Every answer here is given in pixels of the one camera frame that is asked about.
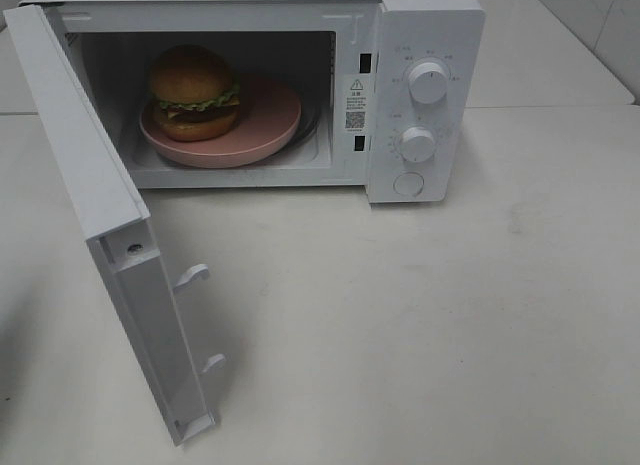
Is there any white round door button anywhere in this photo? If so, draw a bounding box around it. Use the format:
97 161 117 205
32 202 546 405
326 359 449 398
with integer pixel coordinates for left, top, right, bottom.
393 172 424 197

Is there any burger with lettuce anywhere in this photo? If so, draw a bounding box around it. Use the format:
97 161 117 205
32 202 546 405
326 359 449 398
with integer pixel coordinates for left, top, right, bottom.
149 45 240 142

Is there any white microwave door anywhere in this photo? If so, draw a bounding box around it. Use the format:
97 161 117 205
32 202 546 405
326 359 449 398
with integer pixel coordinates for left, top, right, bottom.
4 5 215 445

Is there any glass microwave turntable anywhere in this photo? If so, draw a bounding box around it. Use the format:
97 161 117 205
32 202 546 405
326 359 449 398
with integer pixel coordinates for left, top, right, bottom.
279 102 321 154

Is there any pink plate rim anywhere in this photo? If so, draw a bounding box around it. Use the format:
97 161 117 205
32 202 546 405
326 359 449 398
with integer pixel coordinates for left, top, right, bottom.
139 74 302 169

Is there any lower white round knob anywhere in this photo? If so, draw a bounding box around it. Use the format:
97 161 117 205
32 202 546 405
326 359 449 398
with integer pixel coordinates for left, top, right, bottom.
396 127 436 163

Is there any white round knob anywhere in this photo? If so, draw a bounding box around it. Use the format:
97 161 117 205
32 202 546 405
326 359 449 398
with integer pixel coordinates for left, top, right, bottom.
406 57 450 105
396 127 436 163

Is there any white warning label sticker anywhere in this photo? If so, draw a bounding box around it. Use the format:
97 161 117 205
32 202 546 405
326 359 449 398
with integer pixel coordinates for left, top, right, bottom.
342 74 371 133

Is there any white microwave oven body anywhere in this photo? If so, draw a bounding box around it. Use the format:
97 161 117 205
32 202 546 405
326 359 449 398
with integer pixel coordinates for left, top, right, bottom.
15 0 485 203

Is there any upper white round knob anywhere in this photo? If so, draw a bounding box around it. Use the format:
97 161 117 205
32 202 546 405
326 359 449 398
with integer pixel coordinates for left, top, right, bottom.
406 57 450 105

